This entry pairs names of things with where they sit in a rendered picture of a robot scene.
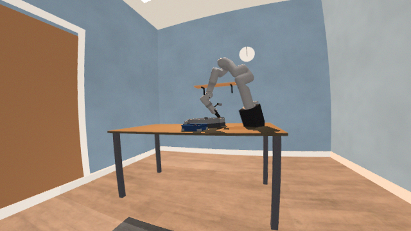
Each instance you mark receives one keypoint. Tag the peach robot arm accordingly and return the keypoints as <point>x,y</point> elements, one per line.
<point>242,76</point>

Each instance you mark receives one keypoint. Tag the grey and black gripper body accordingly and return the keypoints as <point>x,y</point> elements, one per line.
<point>211,109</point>

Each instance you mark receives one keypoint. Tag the blue crate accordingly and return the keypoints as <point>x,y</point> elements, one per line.
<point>194,127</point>

